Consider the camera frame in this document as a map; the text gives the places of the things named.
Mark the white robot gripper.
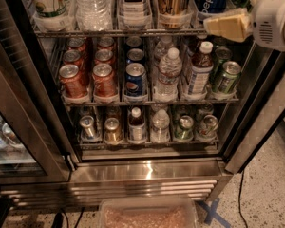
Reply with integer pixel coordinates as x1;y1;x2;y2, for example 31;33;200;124
203;0;285;52

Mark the green can middle shelf back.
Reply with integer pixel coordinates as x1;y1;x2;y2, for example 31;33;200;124
212;47;233;76

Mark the green can middle shelf front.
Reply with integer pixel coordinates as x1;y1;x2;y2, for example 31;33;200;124
212;61;241;94

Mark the tea bottle middle shelf front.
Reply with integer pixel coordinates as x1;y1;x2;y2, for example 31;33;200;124
184;41;214;95

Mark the tea bottle shelf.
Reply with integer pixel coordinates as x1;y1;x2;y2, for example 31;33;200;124
184;41;214;95
128;107;146;142

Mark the orange tall can top shelf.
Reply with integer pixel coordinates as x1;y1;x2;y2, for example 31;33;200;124
158;0;189;29

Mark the water bottle middle shelf back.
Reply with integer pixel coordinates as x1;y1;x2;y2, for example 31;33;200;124
154;35;174;66

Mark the white labelled tea bottle top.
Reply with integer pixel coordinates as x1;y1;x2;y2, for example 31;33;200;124
119;0;150;29

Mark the water bottle middle shelf front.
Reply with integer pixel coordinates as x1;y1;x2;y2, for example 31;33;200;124
154;47;182;102

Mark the pepsi can middle shelf back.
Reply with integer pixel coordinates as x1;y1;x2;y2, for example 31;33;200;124
125;36;143;49

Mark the green can bottom shelf right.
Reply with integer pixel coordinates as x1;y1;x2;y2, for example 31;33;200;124
197;115;219;140

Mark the blue pepsi can middle shelf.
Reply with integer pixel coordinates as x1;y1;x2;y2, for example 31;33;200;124
125;63;147;97

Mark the green can bottom shelf left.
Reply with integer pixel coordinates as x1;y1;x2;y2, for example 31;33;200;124
174;115;194;142

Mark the red soda can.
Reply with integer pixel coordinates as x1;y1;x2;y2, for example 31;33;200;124
66;37;86;52
92;64;117;97
94;49;115;66
63;49;85;67
59;64;87;98
97;36;115;51

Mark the water bottle bottom shelf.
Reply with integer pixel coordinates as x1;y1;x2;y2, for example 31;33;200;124
150;109;170;143

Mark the clear water bottle top shelf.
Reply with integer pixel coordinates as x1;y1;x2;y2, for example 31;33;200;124
75;0;112;31

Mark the tea bottle bottom shelf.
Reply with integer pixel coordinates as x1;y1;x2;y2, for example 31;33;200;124
128;107;146;142

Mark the stainless steel fridge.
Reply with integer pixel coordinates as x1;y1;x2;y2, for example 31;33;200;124
0;0;285;209

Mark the red soda can back left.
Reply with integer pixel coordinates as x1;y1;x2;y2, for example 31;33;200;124
66;37;86;52

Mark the red soda can middle left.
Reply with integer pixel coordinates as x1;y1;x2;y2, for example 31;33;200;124
63;49;85;67

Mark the gold can bottom shelf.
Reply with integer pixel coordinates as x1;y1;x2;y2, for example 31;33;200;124
104;118;122;143

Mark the red soda can front left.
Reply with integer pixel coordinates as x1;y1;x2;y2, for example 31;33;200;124
59;64;87;98

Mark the silver can bottom shelf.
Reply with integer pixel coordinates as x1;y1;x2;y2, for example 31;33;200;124
80;115;96;139

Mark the fridge glass door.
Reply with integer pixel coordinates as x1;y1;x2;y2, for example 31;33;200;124
0;26;70;185

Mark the clear plastic bin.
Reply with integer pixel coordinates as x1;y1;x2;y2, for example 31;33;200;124
98;196;200;228

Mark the black power cable right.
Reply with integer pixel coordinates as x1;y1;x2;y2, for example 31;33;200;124
237;170;250;228

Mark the black cables left floor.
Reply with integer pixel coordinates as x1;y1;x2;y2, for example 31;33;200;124
50;206;86;228

